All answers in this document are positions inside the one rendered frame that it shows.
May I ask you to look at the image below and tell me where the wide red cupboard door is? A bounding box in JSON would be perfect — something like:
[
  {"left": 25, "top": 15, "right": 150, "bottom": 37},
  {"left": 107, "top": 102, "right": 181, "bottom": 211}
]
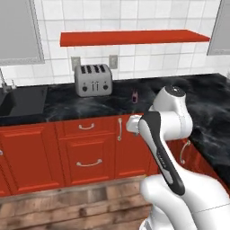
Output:
[{"left": 0, "top": 122, "right": 66, "bottom": 195}]

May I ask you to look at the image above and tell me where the black sink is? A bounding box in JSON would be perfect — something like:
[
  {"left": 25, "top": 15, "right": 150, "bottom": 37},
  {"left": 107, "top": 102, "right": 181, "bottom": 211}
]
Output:
[{"left": 0, "top": 85, "right": 49, "bottom": 119}]

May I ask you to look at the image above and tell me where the deep red drawer front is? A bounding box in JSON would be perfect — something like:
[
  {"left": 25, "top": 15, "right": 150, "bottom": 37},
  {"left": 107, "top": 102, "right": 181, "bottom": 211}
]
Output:
[{"left": 57, "top": 134, "right": 117, "bottom": 187}]

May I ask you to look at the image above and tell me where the red wall shelf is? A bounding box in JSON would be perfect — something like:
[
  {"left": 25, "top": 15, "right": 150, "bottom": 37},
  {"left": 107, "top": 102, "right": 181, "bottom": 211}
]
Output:
[{"left": 59, "top": 29, "right": 212, "bottom": 48}]

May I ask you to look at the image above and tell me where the silver upright door handle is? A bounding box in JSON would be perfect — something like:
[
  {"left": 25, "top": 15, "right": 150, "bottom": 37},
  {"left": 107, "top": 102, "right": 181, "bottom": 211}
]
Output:
[{"left": 117, "top": 117, "right": 123, "bottom": 142}]

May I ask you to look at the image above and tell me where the narrow red cupboard door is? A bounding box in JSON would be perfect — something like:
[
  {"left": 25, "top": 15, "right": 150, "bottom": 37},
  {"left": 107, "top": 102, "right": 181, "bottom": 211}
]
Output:
[{"left": 114, "top": 112, "right": 160, "bottom": 180}]

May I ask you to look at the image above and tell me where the grey wall socket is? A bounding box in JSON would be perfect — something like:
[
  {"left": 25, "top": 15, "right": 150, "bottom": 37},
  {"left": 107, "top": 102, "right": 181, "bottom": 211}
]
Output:
[
  {"left": 109, "top": 54, "right": 119, "bottom": 70},
  {"left": 71, "top": 56, "right": 82, "bottom": 71}
]

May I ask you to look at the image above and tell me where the long silver drawer handle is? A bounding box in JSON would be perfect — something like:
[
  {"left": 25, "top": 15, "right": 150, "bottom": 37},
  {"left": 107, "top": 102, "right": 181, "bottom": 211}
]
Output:
[{"left": 75, "top": 158, "right": 103, "bottom": 168}]

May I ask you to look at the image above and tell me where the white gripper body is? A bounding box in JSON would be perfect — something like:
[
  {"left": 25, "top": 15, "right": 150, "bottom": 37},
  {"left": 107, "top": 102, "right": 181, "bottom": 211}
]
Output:
[{"left": 125, "top": 114, "right": 144, "bottom": 137}]

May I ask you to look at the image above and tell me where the short silver drawer handle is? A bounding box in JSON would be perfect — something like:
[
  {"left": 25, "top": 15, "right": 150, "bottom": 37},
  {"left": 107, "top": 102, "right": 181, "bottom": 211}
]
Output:
[{"left": 78, "top": 122, "right": 95, "bottom": 131}]

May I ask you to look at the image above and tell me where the small dark bottle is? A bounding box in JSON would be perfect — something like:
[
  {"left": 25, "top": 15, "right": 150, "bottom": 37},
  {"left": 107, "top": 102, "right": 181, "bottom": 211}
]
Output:
[{"left": 131, "top": 88, "right": 140, "bottom": 104}]

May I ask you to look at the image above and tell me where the red corner cupboard door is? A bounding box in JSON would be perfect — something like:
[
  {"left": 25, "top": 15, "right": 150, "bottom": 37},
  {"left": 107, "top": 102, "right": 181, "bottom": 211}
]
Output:
[{"left": 166, "top": 137, "right": 230, "bottom": 196}]

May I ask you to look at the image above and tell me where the grey wall cupboard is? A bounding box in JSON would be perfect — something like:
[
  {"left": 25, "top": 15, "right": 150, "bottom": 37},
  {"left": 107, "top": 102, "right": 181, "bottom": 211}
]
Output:
[
  {"left": 0, "top": 0, "right": 46, "bottom": 66},
  {"left": 206, "top": 0, "right": 230, "bottom": 57}
]

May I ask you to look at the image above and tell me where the grey four-slot toaster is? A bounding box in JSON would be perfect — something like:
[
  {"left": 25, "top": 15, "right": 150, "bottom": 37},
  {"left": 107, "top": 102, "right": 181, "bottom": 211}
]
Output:
[{"left": 74, "top": 63, "right": 114, "bottom": 98}]

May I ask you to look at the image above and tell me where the silver curved door handle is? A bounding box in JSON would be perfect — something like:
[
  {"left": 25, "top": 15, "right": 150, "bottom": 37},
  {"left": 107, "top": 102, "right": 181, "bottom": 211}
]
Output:
[{"left": 179, "top": 139, "right": 192, "bottom": 165}]

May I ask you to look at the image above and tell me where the shallow red drawer front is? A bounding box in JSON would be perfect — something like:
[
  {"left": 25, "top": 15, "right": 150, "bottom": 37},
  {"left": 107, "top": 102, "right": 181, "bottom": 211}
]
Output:
[{"left": 55, "top": 117, "right": 117, "bottom": 140}]

